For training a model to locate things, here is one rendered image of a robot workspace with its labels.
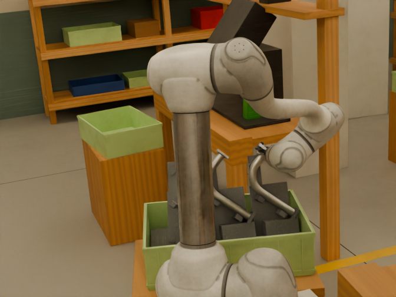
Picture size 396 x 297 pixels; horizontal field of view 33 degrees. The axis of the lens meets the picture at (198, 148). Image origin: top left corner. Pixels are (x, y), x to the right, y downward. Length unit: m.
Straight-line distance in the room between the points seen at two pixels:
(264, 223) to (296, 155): 0.51
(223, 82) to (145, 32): 6.17
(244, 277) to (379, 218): 3.07
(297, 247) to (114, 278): 1.98
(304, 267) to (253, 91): 0.91
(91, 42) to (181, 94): 5.99
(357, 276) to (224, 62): 0.92
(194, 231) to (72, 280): 2.49
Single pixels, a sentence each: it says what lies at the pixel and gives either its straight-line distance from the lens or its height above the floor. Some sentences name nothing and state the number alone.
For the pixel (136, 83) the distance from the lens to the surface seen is 7.91.
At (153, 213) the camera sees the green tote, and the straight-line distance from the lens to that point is 2.73.
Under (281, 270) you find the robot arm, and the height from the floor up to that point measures 1.14.
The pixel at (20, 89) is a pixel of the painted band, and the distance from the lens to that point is 8.22.
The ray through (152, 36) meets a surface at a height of 0.85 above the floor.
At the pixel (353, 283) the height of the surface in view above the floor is 0.90.
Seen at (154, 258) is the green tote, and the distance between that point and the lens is 2.37.
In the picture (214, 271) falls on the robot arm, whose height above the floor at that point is 1.13.
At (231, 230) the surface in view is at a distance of 2.54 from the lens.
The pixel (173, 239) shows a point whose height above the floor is 0.86.
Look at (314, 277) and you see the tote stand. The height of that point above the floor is 0.79.
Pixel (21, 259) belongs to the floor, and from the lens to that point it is 4.62.
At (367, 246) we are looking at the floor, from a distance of 4.40.
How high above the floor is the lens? 2.01
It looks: 18 degrees down
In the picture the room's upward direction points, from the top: 4 degrees counter-clockwise
